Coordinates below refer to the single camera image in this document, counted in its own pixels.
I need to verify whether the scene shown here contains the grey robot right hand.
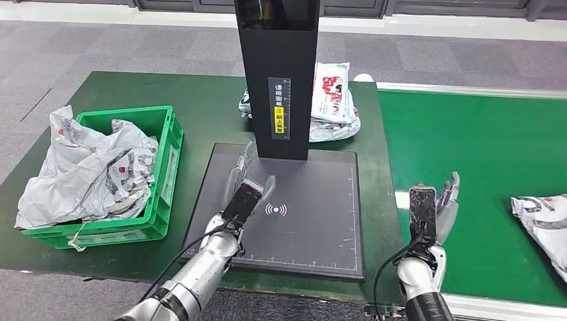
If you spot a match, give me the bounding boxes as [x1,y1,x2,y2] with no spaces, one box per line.
[435,171,461,245]

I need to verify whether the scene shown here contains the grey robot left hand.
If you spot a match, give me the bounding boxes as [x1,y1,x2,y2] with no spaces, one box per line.
[223,140,276,219]

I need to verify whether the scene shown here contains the grey parcel with black stripes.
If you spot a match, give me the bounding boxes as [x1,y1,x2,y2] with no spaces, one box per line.
[510,194,567,284]

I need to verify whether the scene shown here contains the plain grey parcel bag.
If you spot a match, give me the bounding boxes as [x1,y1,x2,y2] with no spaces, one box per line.
[104,183,152,219]

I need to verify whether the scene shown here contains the large grey parcel red logo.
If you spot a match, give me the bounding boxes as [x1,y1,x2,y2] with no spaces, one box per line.
[14,105,159,253]

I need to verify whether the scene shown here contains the small white parcel black marks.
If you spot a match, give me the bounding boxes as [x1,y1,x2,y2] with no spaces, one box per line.
[239,88,254,120]

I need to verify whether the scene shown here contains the green conveyor belt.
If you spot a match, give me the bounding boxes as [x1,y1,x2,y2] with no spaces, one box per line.
[378,90,567,308]

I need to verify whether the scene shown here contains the black inbound scanner machine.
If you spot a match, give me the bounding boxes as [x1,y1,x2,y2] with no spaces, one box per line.
[181,0,366,282]

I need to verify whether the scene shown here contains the white parcel with red print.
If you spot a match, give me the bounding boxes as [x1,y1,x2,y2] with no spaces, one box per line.
[312,62,358,125]

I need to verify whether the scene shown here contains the green plastic crate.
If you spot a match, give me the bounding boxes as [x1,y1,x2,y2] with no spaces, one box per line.
[22,105,185,250]

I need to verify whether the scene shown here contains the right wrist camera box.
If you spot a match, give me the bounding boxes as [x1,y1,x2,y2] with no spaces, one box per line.
[408,186,438,245]

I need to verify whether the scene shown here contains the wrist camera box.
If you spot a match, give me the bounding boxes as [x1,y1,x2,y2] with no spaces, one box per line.
[221,179,265,227]
[408,186,438,245]

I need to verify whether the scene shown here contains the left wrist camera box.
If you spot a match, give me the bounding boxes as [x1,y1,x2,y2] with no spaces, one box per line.
[221,179,265,227]

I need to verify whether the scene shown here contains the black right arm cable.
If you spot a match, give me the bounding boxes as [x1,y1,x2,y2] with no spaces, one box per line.
[372,221,427,321]

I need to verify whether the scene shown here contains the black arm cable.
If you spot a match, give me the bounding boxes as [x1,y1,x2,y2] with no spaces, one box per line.
[139,216,237,306]
[372,221,427,321]

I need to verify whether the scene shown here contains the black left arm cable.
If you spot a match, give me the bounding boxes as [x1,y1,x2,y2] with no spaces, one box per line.
[139,216,237,306]

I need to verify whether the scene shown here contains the metal conveyor bracket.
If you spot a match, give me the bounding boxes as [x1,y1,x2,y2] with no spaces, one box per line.
[360,303,407,321]

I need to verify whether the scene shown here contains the grey window frame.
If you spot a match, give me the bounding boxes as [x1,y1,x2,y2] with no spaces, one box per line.
[9,0,567,21]

